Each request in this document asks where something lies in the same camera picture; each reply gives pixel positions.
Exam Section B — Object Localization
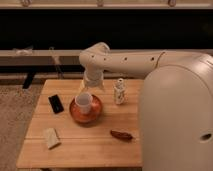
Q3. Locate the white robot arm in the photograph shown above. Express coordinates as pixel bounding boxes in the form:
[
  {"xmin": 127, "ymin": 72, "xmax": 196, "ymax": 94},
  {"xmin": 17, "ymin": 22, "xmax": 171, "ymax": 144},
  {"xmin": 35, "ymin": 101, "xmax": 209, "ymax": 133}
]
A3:
[{"xmin": 79, "ymin": 42, "xmax": 213, "ymax": 171}]

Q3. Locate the white ceramic cup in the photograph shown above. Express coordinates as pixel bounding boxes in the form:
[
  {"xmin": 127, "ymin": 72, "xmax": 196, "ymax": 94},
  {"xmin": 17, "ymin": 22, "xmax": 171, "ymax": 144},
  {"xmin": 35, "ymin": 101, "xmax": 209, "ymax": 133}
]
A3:
[{"xmin": 75, "ymin": 92, "xmax": 93, "ymax": 114}]

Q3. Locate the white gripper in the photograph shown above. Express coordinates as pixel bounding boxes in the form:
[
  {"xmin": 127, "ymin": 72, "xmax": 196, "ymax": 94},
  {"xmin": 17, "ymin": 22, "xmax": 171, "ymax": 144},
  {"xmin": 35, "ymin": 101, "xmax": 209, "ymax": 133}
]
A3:
[{"xmin": 79, "ymin": 69, "xmax": 105, "ymax": 92}]

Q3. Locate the small patterned white bottle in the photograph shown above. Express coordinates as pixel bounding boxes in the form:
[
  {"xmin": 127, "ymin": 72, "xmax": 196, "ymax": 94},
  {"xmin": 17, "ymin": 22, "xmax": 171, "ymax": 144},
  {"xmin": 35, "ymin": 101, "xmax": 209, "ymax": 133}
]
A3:
[{"xmin": 114, "ymin": 78, "xmax": 125, "ymax": 105}]

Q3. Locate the long metal rail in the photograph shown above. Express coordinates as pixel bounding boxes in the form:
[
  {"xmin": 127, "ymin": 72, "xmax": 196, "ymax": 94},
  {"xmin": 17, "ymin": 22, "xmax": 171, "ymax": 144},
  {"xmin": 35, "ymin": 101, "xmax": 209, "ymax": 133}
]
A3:
[{"xmin": 0, "ymin": 50, "xmax": 80, "ymax": 66}]

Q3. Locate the wooden table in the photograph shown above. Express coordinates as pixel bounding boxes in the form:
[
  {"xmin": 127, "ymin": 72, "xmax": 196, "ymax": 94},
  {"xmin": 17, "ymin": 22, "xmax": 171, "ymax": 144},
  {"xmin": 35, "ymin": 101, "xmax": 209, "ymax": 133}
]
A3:
[{"xmin": 16, "ymin": 79, "xmax": 142, "ymax": 169}]

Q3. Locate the brown dried chili pepper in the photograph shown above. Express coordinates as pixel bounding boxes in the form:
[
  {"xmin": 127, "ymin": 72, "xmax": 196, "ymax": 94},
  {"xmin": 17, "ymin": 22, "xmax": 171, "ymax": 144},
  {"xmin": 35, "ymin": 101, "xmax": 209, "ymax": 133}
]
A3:
[{"xmin": 110, "ymin": 130, "xmax": 133, "ymax": 141}]

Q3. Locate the black smartphone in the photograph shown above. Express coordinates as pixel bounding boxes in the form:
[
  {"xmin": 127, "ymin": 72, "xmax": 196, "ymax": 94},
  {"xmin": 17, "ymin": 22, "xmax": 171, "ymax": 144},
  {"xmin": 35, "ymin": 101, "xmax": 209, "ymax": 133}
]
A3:
[{"xmin": 49, "ymin": 95, "xmax": 64, "ymax": 114}]

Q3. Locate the orange round plate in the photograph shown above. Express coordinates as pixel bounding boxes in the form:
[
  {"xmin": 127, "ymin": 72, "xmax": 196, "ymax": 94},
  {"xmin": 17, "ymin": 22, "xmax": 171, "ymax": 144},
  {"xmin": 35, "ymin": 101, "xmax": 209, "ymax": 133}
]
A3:
[{"xmin": 69, "ymin": 93, "xmax": 102, "ymax": 124}]

